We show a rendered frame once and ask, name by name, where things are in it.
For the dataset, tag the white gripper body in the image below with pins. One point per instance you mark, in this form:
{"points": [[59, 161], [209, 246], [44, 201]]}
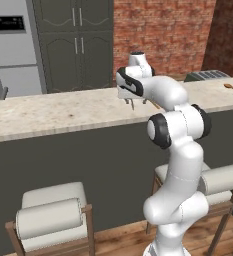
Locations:
{"points": [[127, 94]]}

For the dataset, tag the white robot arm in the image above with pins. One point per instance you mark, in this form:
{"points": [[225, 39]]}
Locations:
{"points": [[183, 166]]}

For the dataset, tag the thin metallic utensil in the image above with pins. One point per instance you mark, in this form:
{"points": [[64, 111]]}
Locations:
{"points": [[133, 105]]}

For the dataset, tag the dark grey kitchen island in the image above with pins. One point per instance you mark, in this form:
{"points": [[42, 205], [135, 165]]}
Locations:
{"points": [[88, 156]]}

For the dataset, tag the dark grey tall cupboards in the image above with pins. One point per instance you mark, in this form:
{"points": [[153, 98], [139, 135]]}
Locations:
{"points": [[76, 46]]}

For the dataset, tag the white cushioned wooden stool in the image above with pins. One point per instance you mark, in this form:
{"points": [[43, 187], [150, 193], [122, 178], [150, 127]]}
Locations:
{"points": [[221, 181], [53, 216]]}

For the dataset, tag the silver fridge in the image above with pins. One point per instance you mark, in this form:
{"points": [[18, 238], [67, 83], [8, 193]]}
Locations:
{"points": [[14, 50]]}

